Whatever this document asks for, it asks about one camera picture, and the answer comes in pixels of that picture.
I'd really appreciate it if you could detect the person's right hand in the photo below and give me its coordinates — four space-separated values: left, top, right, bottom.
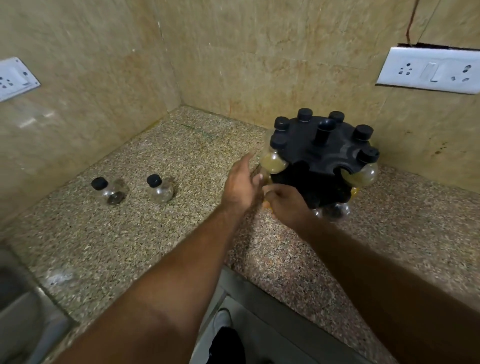
262 184 320 234

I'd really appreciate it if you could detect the person's left hand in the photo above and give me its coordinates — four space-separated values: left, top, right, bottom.
220 151 263 215

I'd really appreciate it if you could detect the person's left forearm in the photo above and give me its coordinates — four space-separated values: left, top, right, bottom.
52 202 246 364

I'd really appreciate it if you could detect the person's right forearm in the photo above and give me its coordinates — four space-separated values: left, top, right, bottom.
300 219 480 364

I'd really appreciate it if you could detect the group of racked spice jars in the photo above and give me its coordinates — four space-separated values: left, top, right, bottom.
259 108 380 223

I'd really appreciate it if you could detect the black revolving spice rack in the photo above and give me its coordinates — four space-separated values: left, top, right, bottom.
268 112 376 210

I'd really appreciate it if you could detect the empty clear glass jar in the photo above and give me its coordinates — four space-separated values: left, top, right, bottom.
146 174 175 204

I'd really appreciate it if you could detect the white shoe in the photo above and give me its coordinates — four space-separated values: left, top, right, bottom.
212 308 232 338

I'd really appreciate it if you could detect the glass jar with dark spice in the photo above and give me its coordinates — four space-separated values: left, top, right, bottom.
91 177 129 206

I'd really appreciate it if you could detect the person's black trouser leg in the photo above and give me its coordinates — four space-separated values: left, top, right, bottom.
206 327 246 364

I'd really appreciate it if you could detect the steel sink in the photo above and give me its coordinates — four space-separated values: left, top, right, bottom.
0 247 74 364

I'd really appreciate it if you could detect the white wall socket plate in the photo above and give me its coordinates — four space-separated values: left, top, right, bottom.
376 46 480 95
0 56 41 103

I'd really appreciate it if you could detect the brown wall wire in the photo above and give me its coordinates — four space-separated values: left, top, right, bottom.
406 0 421 46

